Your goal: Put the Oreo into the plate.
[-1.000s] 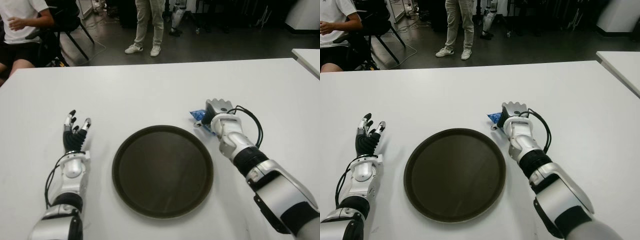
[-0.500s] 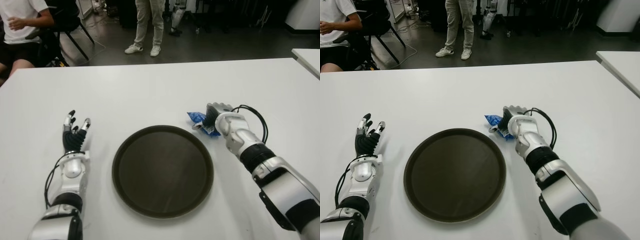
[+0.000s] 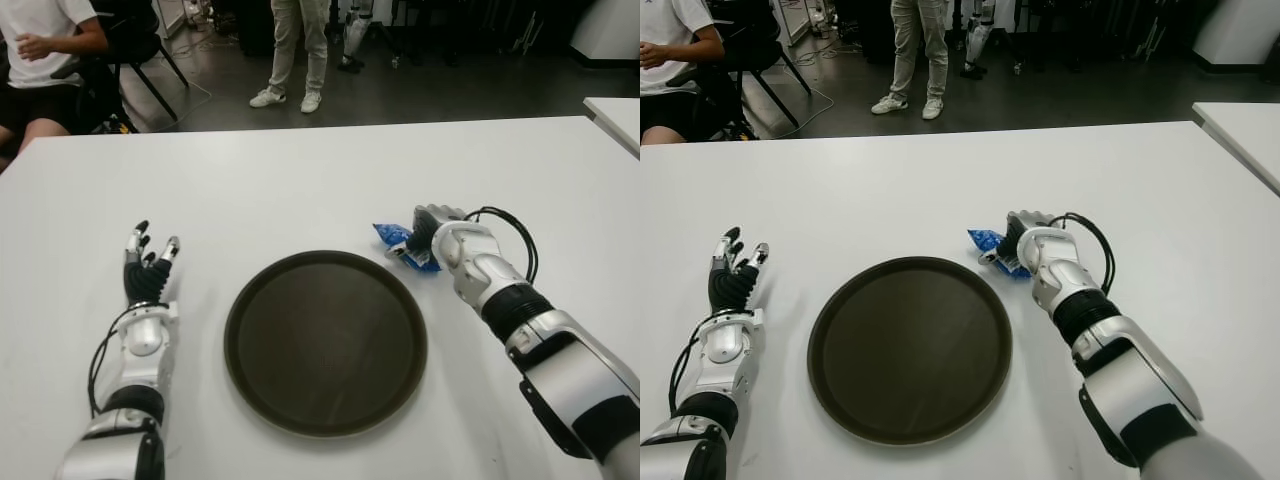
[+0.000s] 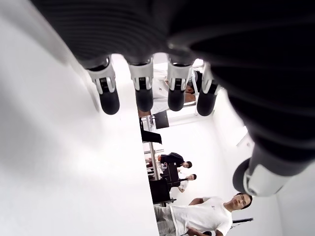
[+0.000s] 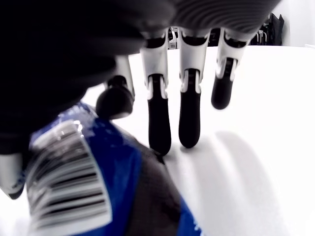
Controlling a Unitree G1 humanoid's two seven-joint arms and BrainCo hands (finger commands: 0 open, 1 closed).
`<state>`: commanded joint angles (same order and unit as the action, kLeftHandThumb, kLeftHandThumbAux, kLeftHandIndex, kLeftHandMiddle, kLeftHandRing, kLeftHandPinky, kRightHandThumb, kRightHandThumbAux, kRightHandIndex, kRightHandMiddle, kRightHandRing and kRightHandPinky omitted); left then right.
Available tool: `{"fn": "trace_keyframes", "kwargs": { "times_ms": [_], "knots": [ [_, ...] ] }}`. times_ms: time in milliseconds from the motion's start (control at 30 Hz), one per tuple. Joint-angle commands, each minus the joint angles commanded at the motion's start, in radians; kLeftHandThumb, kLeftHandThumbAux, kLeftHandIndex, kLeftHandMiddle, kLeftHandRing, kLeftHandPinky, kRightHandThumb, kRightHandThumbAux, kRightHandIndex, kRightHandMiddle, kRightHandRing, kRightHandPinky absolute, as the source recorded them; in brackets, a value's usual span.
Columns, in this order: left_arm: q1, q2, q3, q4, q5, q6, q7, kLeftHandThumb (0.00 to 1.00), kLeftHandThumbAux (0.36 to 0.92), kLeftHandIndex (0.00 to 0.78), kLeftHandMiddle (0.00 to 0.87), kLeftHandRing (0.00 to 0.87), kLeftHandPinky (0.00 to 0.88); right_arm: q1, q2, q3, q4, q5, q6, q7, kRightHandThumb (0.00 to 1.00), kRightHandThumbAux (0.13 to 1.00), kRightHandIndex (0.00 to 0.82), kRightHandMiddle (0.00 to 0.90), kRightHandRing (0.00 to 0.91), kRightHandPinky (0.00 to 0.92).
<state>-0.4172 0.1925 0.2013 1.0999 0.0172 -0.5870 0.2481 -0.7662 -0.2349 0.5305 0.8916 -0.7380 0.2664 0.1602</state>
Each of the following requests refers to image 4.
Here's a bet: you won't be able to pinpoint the black chair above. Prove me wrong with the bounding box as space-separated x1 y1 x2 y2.
139 117 163 145

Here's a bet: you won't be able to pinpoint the black desk furniture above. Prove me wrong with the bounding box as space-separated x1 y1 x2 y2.
149 164 180 205

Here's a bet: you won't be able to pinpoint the ceiling light fixture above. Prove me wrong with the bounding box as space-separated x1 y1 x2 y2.
236 125 252 148

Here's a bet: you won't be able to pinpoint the standing person beige trousers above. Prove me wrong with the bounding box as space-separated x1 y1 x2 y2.
154 193 253 236

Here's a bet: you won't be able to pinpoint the silver metal post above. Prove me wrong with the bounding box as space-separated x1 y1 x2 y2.
147 142 162 181

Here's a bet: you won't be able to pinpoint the black monitor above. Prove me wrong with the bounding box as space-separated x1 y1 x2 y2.
155 111 170 130

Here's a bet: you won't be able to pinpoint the person in black shirt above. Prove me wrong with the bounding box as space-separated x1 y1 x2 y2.
158 152 193 170

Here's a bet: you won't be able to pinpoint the small seated person white shirt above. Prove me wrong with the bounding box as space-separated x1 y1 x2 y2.
177 174 197 194

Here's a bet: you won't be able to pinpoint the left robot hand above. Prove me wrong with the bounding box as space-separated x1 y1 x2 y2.
29 0 315 197

